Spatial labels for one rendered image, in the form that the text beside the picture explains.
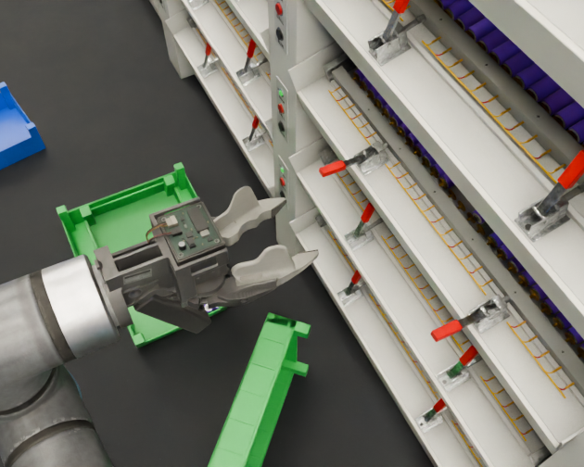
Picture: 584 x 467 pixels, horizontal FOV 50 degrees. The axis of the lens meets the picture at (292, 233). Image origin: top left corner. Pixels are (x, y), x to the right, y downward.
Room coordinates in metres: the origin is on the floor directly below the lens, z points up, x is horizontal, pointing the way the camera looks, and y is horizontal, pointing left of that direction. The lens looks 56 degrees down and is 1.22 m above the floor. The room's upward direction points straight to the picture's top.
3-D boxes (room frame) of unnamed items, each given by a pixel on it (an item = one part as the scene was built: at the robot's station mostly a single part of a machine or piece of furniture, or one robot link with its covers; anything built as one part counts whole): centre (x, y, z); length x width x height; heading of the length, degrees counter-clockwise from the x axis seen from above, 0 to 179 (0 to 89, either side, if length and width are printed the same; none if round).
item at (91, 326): (0.29, 0.20, 0.68); 0.10 x 0.05 x 0.09; 27
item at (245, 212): (0.40, 0.05, 0.68); 0.09 x 0.03 x 0.06; 134
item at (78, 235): (0.82, 0.35, 0.04); 0.30 x 0.20 x 0.08; 117
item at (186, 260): (0.32, 0.12, 0.69); 0.12 x 0.08 x 0.09; 117
